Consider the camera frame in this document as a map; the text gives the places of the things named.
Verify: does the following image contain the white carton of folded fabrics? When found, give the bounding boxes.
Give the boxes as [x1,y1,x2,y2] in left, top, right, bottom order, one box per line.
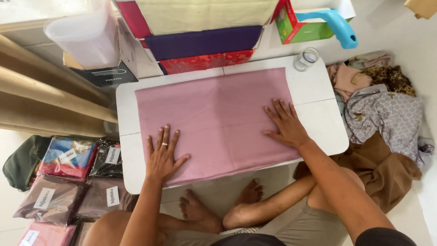
[116,0,287,79]

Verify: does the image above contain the clear drinking glass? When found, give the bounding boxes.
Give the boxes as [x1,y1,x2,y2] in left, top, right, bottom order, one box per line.
[294,47,320,72]

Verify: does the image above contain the leopard print cloth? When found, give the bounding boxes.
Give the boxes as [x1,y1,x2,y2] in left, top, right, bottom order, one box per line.
[352,65,416,97]

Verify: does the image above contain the white folding table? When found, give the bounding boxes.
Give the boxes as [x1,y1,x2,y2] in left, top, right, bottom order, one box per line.
[115,55,349,195]

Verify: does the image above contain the person's right hand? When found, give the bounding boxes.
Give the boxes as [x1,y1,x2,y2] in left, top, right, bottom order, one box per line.
[263,98,312,149]

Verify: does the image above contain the person's leg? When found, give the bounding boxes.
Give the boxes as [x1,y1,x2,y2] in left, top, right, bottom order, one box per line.
[223,167,366,230]
[82,189,224,246]

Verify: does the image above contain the person's left hand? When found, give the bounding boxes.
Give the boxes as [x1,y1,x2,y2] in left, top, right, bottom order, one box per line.
[146,125,191,183]

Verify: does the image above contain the maroon folded fabric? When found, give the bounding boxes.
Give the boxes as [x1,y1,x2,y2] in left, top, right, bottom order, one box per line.
[116,1,152,39]

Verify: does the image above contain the pile of packed scarves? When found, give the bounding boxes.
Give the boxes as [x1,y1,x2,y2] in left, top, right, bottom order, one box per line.
[13,136,139,246]

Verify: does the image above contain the person's left leg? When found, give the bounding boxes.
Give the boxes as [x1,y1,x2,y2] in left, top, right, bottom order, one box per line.
[82,189,224,246]

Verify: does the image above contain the black cardboard box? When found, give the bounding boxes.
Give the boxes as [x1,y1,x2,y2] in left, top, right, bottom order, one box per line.
[63,51,139,87]

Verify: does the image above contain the brown cardboard piece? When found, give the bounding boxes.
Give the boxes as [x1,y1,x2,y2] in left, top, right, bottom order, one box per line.
[404,0,437,20]

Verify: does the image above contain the cream folded fabric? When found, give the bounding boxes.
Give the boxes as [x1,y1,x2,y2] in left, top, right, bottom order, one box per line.
[135,0,279,36]

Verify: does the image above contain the light blue plastic handle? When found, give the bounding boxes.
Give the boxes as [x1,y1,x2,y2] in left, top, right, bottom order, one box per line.
[295,9,358,49]

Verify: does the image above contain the person's khaki shorts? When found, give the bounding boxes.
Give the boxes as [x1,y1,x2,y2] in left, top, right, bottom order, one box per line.
[163,198,349,246]

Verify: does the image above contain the brown crumpled cloth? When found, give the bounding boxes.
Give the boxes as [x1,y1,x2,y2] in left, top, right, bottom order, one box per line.
[294,131,423,214]

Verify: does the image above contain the green and red carton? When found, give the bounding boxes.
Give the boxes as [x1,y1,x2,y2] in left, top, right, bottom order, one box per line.
[271,0,354,45]

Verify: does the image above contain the red patterned folded fabric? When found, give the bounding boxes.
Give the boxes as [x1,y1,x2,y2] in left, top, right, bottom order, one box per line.
[159,49,255,75]

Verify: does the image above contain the pale pink crumpled cloth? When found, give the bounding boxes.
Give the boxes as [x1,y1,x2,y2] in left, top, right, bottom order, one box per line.
[326,53,391,102]

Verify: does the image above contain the person's right leg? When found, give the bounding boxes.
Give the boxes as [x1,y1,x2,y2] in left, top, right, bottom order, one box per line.
[223,167,366,230]

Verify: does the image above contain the beige curtain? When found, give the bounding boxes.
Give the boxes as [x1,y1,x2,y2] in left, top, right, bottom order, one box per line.
[0,34,118,137]

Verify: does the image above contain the dark green cloth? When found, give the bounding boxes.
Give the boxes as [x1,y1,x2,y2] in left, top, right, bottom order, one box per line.
[3,135,53,192]

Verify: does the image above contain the clear plastic container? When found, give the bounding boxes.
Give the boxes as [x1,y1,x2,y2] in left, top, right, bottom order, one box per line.
[44,0,121,70]

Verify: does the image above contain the purple folded fabric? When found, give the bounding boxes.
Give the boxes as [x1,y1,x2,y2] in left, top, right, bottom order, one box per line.
[145,26,263,62]

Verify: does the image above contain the pink fabric sheet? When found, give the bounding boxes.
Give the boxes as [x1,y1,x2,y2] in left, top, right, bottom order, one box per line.
[135,67,302,188]

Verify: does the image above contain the grey patterned cloth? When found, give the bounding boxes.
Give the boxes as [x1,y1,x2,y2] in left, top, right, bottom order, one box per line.
[343,85,435,169]

